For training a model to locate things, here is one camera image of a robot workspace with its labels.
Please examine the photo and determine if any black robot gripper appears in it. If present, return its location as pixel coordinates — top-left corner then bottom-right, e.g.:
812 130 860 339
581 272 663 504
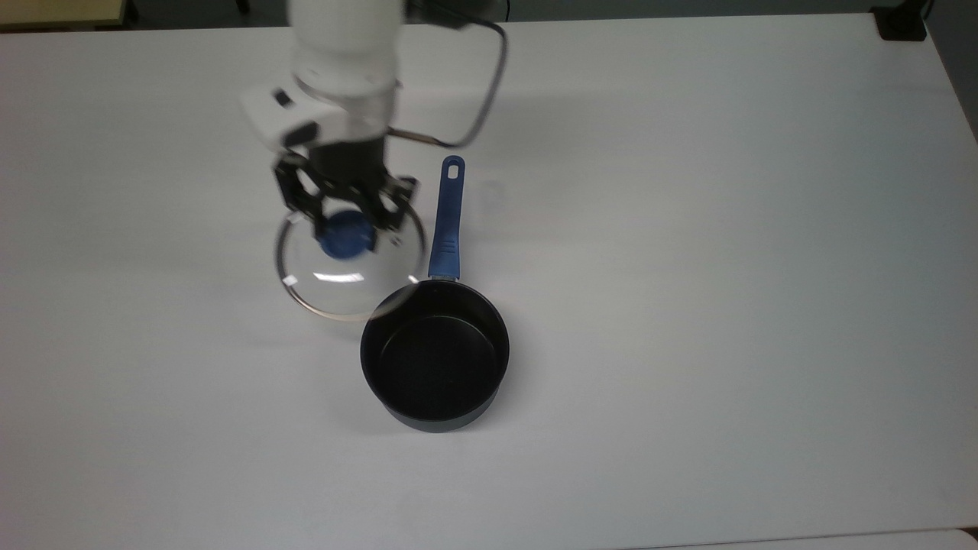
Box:
273 134 420 239

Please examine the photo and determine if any glass lid with blue knob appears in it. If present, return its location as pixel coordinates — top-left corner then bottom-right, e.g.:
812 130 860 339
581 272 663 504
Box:
274 192 426 322

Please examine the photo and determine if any light wooden table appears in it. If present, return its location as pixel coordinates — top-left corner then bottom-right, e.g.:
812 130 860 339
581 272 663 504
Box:
0 0 128 31

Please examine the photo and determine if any black clamp block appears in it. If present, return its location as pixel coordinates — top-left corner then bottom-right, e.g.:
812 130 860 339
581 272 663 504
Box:
870 4 930 42

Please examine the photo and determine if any dark saucepan with blue handle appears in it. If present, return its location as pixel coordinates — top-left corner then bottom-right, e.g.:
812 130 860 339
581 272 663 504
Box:
359 155 511 434

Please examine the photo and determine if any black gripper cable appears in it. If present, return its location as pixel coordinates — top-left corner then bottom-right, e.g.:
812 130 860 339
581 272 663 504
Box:
386 0 510 150

